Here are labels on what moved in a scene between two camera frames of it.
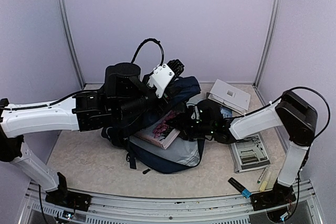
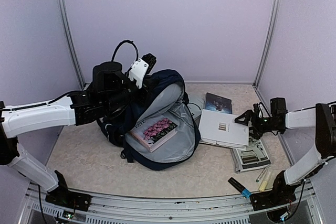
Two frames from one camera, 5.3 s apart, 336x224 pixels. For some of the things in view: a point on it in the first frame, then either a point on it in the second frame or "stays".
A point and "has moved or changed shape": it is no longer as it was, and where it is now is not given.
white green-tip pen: [262, 175] stays
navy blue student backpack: [182, 154] has moved or changed shape
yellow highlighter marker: [263, 185] stays
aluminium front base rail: [216, 209] stays
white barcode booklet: [231, 96] has moved or changed shape
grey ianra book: [249, 154] stays
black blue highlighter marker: [244, 191] stays
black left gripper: [168, 99] to [147, 80]
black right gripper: [184, 128] to [248, 114]
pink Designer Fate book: [159, 132] has moved or changed shape
